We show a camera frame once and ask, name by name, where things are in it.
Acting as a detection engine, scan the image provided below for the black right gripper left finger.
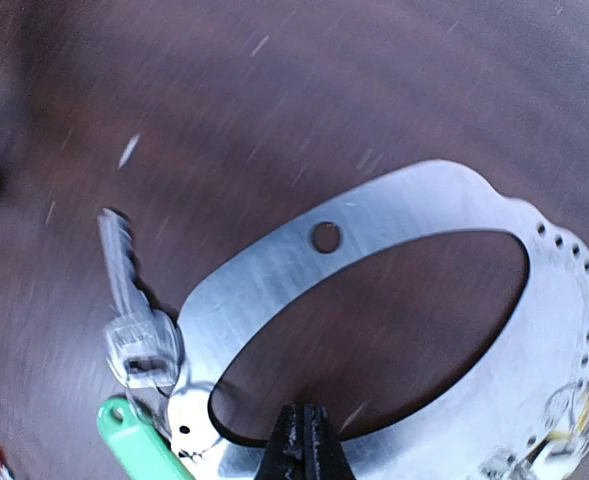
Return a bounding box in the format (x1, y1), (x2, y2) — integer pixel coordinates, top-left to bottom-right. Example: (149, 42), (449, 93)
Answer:
(256, 404), (305, 480)

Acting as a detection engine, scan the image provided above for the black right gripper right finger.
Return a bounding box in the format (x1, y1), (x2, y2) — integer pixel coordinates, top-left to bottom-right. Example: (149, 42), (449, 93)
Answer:
(302, 405), (355, 480)

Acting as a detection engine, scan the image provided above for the large metal oval keyring plate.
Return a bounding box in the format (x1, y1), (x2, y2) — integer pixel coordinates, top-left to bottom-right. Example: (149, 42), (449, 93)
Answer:
(163, 160), (589, 479)

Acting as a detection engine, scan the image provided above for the silver key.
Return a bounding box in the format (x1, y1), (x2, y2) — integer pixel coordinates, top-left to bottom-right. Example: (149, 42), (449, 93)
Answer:
(98, 209), (182, 389)

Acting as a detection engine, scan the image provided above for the green key tag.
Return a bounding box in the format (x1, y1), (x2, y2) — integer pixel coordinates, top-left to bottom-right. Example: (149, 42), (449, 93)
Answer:
(97, 397), (194, 480)

